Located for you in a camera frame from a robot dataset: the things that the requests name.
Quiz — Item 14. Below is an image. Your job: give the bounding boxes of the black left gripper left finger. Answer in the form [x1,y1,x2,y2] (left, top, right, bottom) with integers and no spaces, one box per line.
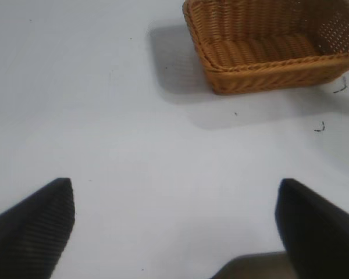
[0,177,76,279]

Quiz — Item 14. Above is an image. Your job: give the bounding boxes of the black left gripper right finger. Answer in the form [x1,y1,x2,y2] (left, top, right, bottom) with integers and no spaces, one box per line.
[275,178,349,279]

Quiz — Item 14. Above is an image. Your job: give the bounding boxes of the brown wicker basket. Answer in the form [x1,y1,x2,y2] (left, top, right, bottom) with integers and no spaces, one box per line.
[182,0,349,96]

